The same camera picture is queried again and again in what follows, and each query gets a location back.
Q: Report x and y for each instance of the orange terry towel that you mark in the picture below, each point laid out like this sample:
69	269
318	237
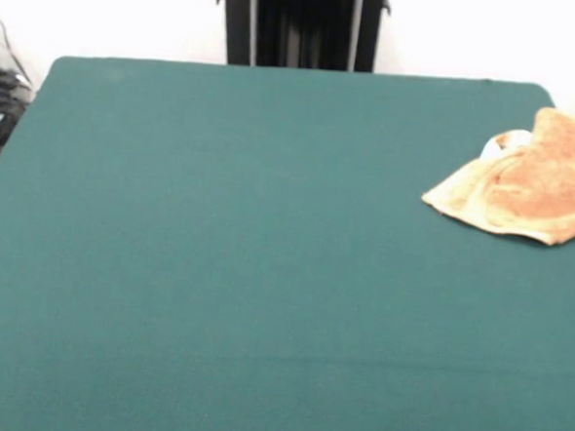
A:
538	192

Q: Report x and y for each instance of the dark green table cloth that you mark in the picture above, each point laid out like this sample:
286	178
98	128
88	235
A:
216	270

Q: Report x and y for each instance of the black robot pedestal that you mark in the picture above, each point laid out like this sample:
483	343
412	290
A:
303	31

